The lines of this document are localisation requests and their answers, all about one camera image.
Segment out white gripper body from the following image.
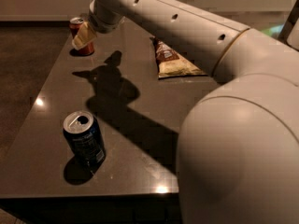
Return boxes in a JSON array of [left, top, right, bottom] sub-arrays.
[[88, 0, 124, 34]]

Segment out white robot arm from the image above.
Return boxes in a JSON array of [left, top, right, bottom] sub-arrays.
[[89, 0, 299, 224]]

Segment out blue open soda can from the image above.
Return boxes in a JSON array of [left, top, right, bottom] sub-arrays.
[[63, 110, 106, 166]]

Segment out brown sea salt chip bag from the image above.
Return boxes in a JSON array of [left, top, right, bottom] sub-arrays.
[[152, 37, 206, 78]]

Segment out red coke can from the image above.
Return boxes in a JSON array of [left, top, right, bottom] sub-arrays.
[[69, 17, 94, 56]]

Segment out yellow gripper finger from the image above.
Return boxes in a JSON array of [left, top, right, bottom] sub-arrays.
[[72, 21, 97, 50]]

